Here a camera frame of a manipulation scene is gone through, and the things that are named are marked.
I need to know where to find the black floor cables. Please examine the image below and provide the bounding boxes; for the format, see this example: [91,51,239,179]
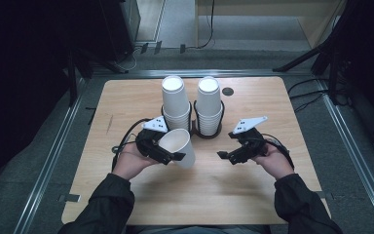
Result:
[286,77,331,113]

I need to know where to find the black tripod stand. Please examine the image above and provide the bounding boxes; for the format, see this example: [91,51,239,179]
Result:
[272,0,350,73]

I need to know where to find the grey tape strip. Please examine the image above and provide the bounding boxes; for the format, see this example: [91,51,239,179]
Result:
[315,190,334,200]

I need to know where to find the single white paper cup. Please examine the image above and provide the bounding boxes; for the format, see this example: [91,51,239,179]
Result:
[158,128,197,170]

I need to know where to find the black hanging cable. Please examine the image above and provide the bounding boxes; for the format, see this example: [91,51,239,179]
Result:
[196,0,216,50]

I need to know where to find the person's right hand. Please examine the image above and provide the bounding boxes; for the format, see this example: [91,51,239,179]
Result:
[252,142,295,181]

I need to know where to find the right hand-held gripper cable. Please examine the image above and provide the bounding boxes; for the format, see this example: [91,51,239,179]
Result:
[261,133,295,170]

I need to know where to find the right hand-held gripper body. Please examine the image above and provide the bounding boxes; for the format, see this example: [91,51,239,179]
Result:
[230,115,269,165]

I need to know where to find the metal floor rail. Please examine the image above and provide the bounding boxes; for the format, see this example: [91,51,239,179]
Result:
[13,77,91,234]
[316,79,374,234]

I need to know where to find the person's left hand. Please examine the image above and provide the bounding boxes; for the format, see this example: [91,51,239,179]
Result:
[111,141,160,181]

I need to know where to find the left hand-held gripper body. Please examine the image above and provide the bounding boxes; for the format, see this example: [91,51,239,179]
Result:
[135,115,173,166]

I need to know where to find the light wooden furniture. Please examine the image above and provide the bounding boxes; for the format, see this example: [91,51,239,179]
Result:
[194,0,349,50]

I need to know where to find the white floor cable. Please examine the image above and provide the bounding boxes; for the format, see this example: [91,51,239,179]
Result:
[116,45,144,71]

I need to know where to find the stack of white paper cups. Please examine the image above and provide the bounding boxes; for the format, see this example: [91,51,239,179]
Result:
[195,76,225,137]
[161,75,192,133]

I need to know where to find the black metal stand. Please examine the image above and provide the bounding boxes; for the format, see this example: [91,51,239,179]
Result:
[65,48,130,106]

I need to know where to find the dark cabinet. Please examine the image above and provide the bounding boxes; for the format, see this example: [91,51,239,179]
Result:
[100,0,141,62]

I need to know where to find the black cup holder rack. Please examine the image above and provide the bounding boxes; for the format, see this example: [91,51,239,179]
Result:
[160,100,226,140]

